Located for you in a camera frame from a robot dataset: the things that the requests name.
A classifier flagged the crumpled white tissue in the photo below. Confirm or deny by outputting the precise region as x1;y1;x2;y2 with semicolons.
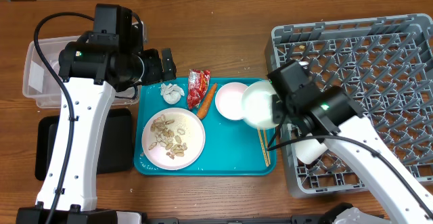
160;83;185;105

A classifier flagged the grey dishwasher rack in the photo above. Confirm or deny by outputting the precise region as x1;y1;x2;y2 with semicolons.
265;14;432;185

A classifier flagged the orange carrot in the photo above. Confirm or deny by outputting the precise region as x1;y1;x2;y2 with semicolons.
197;83;218;120

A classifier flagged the black rectangular tray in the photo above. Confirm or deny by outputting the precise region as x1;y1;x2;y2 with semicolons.
35;108;134;181

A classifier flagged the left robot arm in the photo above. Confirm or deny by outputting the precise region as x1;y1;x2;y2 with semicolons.
16;4;177;223

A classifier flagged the clear plastic bin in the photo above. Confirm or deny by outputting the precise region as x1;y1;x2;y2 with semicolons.
22;35;141;109

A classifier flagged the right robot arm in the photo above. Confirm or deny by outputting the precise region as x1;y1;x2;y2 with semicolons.
267;60;432;223

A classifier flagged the white bowl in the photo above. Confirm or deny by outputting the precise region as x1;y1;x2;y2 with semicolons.
241;80;277;129

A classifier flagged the white cup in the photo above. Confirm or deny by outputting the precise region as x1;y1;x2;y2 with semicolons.
294;137;328;164

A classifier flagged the red snack wrapper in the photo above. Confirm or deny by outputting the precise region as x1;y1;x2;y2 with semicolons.
187;69;210;110

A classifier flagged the wooden chopstick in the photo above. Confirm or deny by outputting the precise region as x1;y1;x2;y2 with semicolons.
263;129;271;166
257;128;269;167

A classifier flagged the pink plate with peanut shells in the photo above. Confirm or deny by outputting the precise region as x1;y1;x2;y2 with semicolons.
141;108;206;171

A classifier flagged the teal serving tray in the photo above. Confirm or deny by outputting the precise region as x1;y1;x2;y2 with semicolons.
134;84;277;176

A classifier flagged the pink bowl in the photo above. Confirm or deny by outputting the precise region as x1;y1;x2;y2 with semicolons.
215;82;248;120

